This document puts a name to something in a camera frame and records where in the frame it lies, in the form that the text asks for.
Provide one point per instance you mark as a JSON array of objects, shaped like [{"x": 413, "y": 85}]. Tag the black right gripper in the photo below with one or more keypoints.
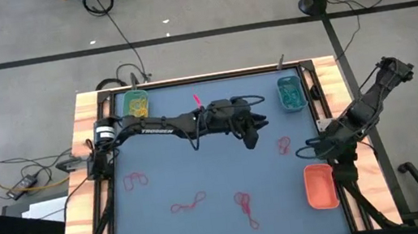
[{"x": 335, "y": 142}]

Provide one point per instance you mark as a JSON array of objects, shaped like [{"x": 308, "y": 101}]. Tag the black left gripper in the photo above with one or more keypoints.
[{"x": 237, "y": 115}]

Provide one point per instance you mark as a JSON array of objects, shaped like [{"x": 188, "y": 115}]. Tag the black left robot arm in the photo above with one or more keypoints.
[{"x": 157, "y": 130}]

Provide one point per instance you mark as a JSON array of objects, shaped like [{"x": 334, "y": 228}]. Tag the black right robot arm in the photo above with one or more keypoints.
[{"x": 374, "y": 94}]

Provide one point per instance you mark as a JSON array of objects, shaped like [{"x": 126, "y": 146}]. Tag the orange plastic basket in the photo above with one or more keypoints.
[{"x": 320, "y": 187}]

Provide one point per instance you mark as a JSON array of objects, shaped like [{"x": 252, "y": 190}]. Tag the blue plastic basket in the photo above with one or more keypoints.
[{"x": 290, "y": 79}]

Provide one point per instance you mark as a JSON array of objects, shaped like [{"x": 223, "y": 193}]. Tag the black floor tape strip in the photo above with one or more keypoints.
[
  {"x": 341, "y": 53},
  {"x": 61, "y": 56}
]

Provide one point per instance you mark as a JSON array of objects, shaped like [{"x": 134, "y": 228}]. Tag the green plastic basket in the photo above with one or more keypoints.
[{"x": 124, "y": 106}]

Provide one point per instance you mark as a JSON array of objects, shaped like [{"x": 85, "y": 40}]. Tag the black power brick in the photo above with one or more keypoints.
[{"x": 22, "y": 186}]

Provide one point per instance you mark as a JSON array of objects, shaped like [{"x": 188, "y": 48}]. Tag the black desk bar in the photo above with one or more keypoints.
[{"x": 19, "y": 226}]

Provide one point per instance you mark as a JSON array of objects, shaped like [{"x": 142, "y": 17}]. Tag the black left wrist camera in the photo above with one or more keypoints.
[{"x": 251, "y": 139}]

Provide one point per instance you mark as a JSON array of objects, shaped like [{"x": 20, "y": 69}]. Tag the silver metal mounting bracket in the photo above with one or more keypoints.
[{"x": 323, "y": 125}]

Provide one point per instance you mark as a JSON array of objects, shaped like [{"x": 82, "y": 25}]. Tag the grey metal post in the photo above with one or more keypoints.
[
  {"x": 280, "y": 62},
  {"x": 134, "y": 81}
]

